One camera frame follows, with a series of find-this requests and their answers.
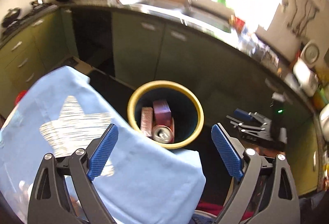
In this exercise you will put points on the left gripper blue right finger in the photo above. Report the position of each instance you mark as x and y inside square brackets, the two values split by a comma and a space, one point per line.
[225, 145]

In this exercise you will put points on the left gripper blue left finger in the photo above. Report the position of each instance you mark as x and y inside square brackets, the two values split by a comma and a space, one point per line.
[99, 151]

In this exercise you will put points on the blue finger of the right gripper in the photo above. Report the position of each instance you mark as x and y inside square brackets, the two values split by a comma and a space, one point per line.
[243, 115]

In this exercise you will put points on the crushed red cola can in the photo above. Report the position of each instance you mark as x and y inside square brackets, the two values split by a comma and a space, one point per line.
[162, 134]

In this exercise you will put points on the purple cardboard box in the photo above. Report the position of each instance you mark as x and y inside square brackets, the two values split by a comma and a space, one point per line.
[162, 113]

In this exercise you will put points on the yellow rimmed dark trash bin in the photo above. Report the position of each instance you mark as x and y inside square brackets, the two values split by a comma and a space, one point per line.
[187, 112]

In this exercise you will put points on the red white milk carton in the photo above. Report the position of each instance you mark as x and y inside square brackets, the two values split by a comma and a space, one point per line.
[146, 123]

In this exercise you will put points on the blue patterned tablecloth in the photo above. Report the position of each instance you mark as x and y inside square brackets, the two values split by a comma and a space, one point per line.
[68, 157]

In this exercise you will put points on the red plastic basin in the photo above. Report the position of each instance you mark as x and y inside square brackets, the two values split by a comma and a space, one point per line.
[20, 96]

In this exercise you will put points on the green lower cabinets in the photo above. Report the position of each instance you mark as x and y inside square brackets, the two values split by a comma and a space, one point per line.
[132, 48]

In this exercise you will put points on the black wok with lid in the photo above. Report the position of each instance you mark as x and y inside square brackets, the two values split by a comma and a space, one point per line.
[11, 16]

